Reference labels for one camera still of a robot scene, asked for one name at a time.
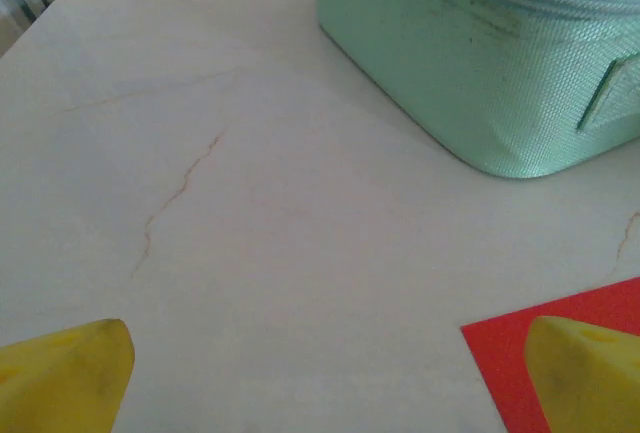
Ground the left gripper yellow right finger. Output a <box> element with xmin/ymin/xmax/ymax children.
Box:
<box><xmin>523</xmin><ymin>315</ymin><xmax>640</xmax><ymax>433</ymax></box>

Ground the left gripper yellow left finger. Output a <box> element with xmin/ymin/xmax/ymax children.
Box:
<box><xmin>0</xmin><ymin>318</ymin><xmax>136</xmax><ymax>433</ymax></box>

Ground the red square paper sheet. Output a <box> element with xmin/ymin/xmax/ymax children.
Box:
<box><xmin>460</xmin><ymin>276</ymin><xmax>640</xmax><ymax>433</ymax></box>

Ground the mint green zip pouch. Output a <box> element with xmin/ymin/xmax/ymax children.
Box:
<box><xmin>310</xmin><ymin>0</ymin><xmax>640</xmax><ymax>182</ymax></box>

